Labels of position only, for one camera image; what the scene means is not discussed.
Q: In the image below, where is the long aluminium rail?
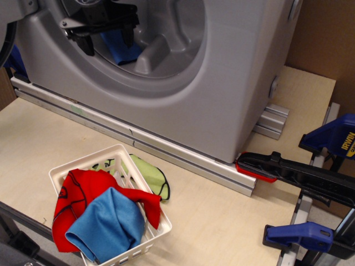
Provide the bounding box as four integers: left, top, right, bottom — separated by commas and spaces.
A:
11, 78, 257, 196

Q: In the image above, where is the washing machine door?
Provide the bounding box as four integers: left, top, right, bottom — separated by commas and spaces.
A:
1, 0, 38, 68

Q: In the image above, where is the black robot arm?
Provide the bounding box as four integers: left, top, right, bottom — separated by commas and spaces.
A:
60, 1, 139, 56

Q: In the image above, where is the grey toy washing machine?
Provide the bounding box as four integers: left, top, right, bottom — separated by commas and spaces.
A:
1, 1, 302, 162

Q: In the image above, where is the short aluminium rail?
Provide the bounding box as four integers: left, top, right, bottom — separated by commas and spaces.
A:
253, 104, 290, 140

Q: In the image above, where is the green cloth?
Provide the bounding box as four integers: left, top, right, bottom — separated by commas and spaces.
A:
90, 154, 170, 201

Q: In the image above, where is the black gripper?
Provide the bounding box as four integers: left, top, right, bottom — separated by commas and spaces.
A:
59, 1, 139, 56

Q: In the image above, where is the black metal table frame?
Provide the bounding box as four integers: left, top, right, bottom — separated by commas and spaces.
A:
1, 202, 83, 265

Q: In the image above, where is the blue clamp lower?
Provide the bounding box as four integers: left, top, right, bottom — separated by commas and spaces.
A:
262, 222, 354, 260

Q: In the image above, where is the brown cardboard panel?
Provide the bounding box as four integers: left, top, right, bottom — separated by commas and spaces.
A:
286, 1, 354, 114

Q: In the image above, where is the light blue cloth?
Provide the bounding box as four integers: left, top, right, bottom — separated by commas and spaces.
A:
65, 188, 145, 264

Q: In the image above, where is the blue Irwin clamp upper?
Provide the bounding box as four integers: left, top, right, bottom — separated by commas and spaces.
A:
298, 114, 354, 160

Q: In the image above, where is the black red bar clamp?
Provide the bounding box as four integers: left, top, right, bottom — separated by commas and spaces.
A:
236, 152, 354, 208

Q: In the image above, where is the white plastic basket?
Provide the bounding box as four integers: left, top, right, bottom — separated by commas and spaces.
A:
49, 145, 172, 265

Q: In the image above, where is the red printed cloth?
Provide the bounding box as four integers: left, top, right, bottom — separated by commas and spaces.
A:
52, 169, 161, 253

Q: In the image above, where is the dark blue cloth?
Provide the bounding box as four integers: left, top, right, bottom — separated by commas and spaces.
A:
100, 29, 142, 65

